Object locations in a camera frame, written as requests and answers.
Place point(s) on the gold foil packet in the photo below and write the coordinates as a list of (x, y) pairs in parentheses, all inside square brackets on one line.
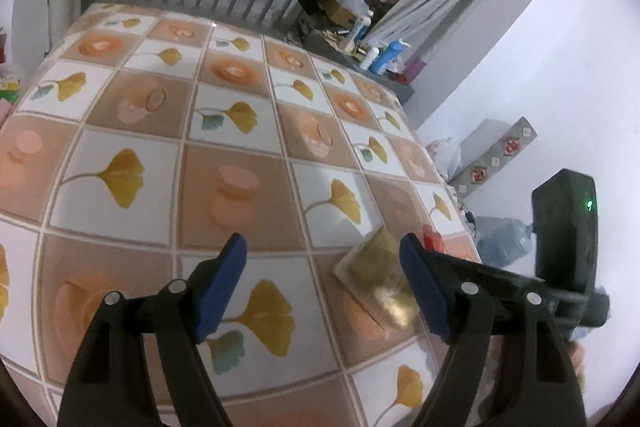
[(375, 272)]

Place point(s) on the grey cabinet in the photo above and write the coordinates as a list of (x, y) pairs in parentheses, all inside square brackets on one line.
[(405, 93)]

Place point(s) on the tall patterned box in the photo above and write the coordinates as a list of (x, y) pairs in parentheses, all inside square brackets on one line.
[(500, 152)]

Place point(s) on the white plastic bag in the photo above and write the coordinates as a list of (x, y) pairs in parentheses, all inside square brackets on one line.
[(445, 157)]

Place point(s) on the blue pump bottle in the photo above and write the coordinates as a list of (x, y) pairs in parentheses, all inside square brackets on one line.
[(387, 59)]

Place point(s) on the brown cardboard box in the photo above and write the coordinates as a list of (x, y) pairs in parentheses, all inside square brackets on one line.
[(340, 9)]

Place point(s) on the purple cup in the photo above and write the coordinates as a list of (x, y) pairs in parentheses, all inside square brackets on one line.
[(415, 69)]

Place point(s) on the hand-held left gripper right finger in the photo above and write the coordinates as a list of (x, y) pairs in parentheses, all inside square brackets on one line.
[(420, 292)]

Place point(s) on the grey flat board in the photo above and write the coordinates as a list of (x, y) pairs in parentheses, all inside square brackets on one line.
[(482, 132)]

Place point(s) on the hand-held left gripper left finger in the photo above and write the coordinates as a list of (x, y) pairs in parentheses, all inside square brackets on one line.
[(220, 287)]

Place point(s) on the colourful bundle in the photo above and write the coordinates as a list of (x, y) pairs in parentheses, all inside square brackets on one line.
[(6, 92)]

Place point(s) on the small red packet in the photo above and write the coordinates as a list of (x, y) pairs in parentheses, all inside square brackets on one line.
[(432, 239)]

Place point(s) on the blue water jug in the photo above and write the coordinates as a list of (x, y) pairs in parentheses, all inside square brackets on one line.
[(505, 239)]

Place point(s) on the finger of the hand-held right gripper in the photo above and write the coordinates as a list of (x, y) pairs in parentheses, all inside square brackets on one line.
[(500, 278)]

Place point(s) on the leaf patterned tablecloth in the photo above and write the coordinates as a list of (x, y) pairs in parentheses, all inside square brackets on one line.
[(150, 217)]

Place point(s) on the small white bottle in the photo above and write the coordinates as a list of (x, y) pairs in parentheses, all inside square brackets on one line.
[(369, 58)]

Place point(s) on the white bottle blue cap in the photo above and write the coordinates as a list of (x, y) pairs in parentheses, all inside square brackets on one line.
[(361, 29)]

